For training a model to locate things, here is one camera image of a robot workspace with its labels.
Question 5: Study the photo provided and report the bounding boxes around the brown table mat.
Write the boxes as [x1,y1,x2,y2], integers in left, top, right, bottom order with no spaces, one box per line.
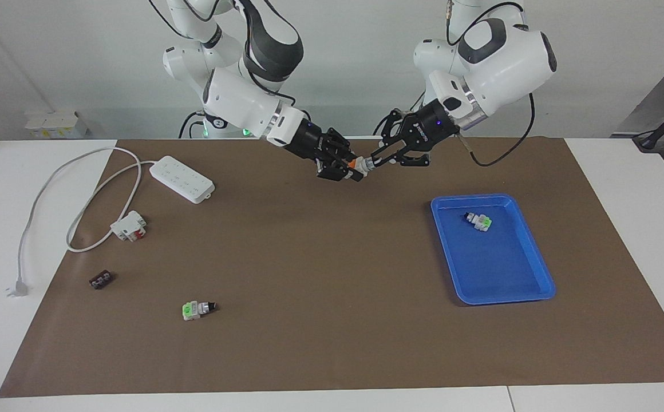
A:
[0,137,664,398]

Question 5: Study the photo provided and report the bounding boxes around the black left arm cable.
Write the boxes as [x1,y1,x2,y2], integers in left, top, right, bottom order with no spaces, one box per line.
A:
[445,0,536,168]

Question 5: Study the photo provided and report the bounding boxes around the green block selector switch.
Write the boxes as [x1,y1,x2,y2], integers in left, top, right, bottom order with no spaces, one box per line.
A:
[463,211,493,232]
[181,299,218,321]

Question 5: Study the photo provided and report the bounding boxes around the white power strip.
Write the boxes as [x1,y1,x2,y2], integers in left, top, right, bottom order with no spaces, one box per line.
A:
[149,156,216,204]

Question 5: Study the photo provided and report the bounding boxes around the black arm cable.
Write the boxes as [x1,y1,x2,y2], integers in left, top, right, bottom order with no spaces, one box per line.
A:
[149,0,313,124]
[445,0,536,168]

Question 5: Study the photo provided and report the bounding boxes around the white red circuit breaker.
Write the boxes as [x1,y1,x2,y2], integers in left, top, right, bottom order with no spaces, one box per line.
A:
[110,211,148,242]

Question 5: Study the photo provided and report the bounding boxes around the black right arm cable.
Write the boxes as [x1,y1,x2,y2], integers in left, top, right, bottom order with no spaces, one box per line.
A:
[149,0,313,124]

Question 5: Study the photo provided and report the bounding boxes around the black base cable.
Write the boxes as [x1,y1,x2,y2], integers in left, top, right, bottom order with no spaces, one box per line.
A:
[180,112,204,139]

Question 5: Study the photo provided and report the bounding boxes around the white yellow cardboard boxes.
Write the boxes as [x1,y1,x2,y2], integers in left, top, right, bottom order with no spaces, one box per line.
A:
[25,110,89,140]

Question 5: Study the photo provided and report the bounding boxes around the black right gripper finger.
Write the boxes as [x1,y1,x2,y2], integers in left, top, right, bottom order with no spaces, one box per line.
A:
[316,160,365,183]
[323,129,360,164]

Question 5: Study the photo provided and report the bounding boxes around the blue plastic tray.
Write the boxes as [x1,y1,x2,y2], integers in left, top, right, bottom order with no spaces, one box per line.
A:
[430,193,556,306]

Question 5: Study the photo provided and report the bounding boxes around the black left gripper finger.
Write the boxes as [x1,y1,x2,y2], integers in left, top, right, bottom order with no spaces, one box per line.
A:
[371,108,418,164]
[374,146,431,168]

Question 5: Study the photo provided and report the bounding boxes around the white power strip cable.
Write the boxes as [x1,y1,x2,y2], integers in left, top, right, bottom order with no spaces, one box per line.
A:
[6,146,156,298]

